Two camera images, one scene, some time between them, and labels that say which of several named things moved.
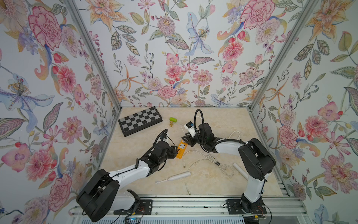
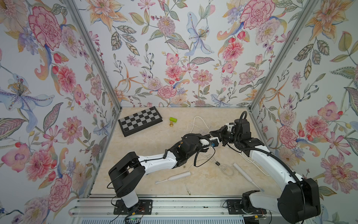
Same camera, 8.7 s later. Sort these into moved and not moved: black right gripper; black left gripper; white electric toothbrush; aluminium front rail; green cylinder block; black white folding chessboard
Moved: black right gripper; black left gripper
Not moved: white electric toothbrush; aluminium front rail; black white folding chessboard; green cylinder block
